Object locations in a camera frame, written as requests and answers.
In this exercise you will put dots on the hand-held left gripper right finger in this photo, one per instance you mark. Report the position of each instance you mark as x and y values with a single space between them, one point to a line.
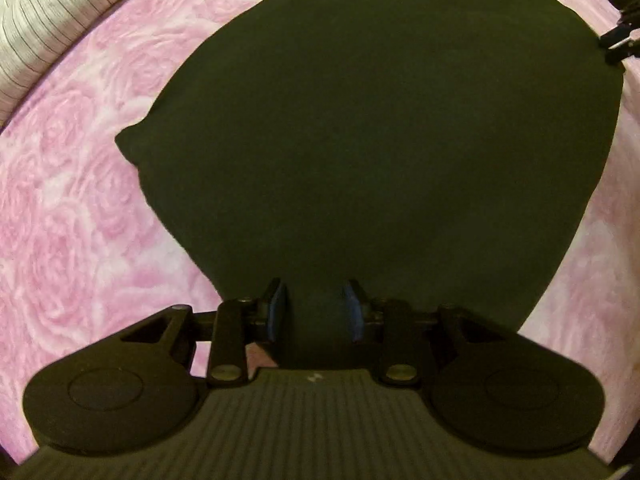
353 312

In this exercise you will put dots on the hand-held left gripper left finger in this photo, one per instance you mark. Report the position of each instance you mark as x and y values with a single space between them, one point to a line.
275 312

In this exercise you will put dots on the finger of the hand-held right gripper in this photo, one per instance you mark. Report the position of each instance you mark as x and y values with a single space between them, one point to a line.
614 38
625 51

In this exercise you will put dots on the black garment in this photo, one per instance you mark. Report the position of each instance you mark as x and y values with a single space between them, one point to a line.
375 135

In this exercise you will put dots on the pink floral bed blanket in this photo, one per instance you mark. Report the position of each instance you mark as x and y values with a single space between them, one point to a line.
75 210

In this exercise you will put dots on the white striped duvet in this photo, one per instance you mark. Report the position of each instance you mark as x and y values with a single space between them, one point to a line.
50 20

